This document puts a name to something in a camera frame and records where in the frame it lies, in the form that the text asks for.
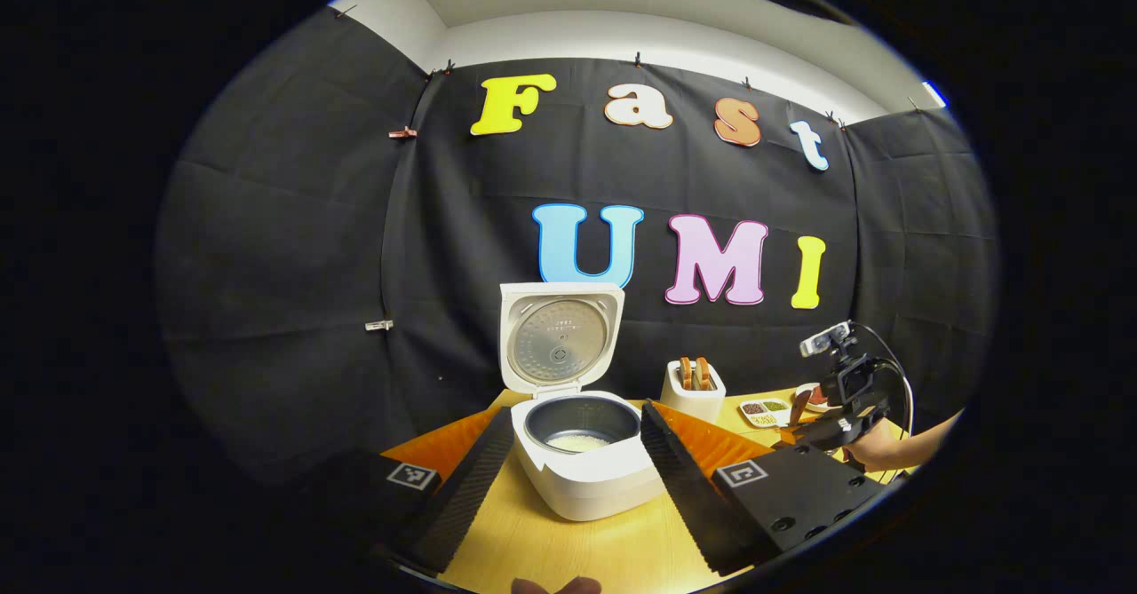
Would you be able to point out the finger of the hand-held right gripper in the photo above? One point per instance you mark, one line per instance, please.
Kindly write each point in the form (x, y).
(826, 434)

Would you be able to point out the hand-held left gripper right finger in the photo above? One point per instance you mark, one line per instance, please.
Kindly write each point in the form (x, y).
(684, 487)

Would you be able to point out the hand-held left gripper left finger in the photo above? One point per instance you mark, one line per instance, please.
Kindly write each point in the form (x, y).
(471, 487)

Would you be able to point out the white rice cooker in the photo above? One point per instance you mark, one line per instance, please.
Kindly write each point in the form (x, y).
(604, 487)

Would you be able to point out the heap of white rice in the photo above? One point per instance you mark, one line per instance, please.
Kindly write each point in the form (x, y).
(577, 441)

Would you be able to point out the red meat slice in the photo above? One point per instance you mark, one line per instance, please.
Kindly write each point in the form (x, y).
(814, 396)

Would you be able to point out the white round plate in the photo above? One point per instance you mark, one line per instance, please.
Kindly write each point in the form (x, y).
(804, 390)

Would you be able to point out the white divided dish of beans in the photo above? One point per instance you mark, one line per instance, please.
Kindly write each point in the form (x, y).
(764, 412)

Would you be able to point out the white toaster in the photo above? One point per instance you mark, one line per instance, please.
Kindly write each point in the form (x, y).
(693, 403)

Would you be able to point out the toast bread slice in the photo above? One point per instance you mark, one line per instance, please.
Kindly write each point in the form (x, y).
(703, 374)
(686, 374)

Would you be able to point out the white clip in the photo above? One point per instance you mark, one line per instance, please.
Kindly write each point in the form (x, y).
(379, 324)

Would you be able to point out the black backdrop cloth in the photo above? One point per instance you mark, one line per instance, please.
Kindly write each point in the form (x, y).
(284, 265)

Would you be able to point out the small ceiling light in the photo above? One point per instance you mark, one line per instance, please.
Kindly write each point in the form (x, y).
(934, 94)

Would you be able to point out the pink clip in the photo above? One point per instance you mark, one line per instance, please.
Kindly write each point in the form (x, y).
(403, 132)

